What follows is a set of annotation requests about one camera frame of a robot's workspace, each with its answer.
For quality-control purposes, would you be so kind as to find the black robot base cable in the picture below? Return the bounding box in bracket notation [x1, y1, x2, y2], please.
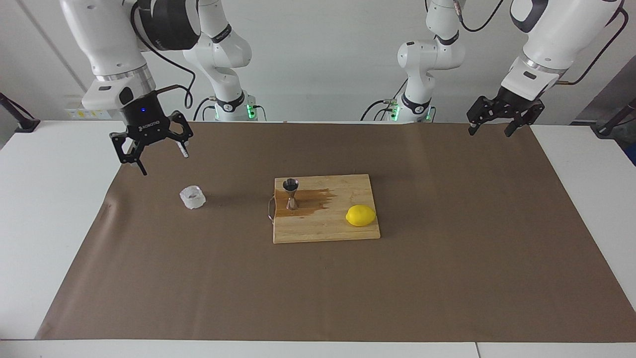
[361, 75, 409, 121]
[194, 96, 218, 121]

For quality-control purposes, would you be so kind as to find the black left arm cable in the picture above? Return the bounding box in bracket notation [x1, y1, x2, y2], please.
[455, 0, 630, 86]

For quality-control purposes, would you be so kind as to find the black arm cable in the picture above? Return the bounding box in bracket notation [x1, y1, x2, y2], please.
[130, 0, 200, 109]
[455, 0, 630, 86]

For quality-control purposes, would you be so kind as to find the wooden cutting board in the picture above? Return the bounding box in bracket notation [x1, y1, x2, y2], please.
[273, 174, 381, 244]

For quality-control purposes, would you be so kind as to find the brown paper table mat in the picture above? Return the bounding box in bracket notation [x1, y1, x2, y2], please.
[36, 121, 636, 343]

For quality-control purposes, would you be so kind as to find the steel double jigger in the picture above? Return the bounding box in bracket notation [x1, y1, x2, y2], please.
[282, 179, 300, 211]

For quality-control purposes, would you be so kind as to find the white wall socket strip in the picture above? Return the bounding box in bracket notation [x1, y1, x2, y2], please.
[65, 95, 113, 120]

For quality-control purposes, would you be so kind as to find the yellow lemon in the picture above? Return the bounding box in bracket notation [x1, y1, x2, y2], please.
[346, 204, 377, 227]

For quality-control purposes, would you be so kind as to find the black table clamp stand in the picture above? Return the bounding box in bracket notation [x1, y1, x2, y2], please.
[591, 97, 636, 139]
[0, 92, 41, 133]

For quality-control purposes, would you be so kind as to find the clear textured glass cup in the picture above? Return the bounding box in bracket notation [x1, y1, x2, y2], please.
[179, 185, 206, 210]

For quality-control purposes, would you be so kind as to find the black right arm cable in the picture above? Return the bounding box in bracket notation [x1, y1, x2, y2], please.
[130, 0, 200, 109]

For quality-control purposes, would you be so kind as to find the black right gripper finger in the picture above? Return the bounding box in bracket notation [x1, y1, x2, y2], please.
[110, 130, 149, 176]
[166, 111, 194, 159]

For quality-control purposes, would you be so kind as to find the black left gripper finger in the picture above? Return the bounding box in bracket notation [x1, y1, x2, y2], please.
[504, 106, 536, 138]
[467, 96, 493, 137]

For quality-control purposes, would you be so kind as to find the dark grey panel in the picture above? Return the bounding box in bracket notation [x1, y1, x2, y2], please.
[571, 55, 636, 125]

